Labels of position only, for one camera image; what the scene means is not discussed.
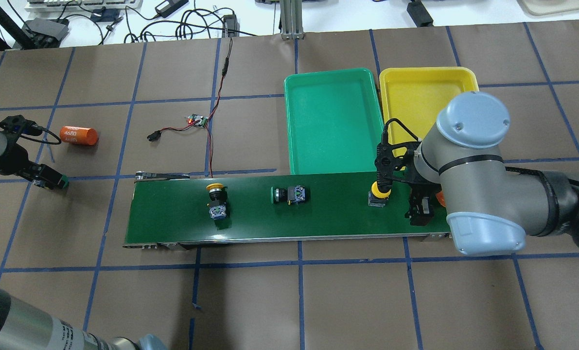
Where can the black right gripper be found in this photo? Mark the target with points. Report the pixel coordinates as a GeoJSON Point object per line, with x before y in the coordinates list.
{"type": "Point", "coordinates": [421, 208]}

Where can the yellow plastic tray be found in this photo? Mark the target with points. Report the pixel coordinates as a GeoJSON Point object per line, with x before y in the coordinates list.
{"type": "Point", "coordinates": [415, 95]}

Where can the yellow push button small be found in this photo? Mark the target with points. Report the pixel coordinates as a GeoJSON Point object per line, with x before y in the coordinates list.
{"type": "Point", "coordinates": [376, 197]}

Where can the green plastic tray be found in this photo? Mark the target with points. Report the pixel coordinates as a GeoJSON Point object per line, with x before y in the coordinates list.
{"type": "Point", "coordinates": [334, 121]}

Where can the orange cylinder with label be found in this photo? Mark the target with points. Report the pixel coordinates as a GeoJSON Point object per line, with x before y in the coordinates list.
{"type": "Point", "coordinates": [79, 135]}

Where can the plain orange cylinder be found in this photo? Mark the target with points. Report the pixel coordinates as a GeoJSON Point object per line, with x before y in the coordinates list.
{"type": "Point", "coordinates": [440, 199]}

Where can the black power adapter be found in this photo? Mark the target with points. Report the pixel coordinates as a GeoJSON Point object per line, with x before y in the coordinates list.
{"type": "Point", "coordinates": [419, 14]}

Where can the yellow push button large cap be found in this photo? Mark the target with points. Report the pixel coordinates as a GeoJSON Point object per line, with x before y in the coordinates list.
{"type": "Point", "coordinates": [218, 204]}

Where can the aluminium frame post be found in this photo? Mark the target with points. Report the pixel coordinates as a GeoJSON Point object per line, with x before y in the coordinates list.
{"type": "Point", "coordinates": [291, 19]}

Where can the green push button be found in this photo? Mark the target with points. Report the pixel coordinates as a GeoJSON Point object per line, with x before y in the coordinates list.
{"type": "Point", "coordinates": [291, 195]}
{"type": "Point", "coordinates": [60, 183]}

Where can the green conveyor belt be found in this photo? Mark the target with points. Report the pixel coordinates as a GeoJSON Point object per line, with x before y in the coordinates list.
{"type": "Point", "coordinates": [175, 211]}

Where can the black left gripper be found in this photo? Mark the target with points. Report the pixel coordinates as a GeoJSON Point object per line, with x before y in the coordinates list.
{"type": "Point", "coordinates": [13, 161]}

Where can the small motor controller board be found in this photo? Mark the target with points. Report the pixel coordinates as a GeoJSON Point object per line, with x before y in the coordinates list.
{"type": "Point", "coordinates": [197, 121]}

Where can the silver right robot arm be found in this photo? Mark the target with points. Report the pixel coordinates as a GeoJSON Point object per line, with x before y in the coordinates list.
{"type": "Point", "coordinates": [491, 207]}

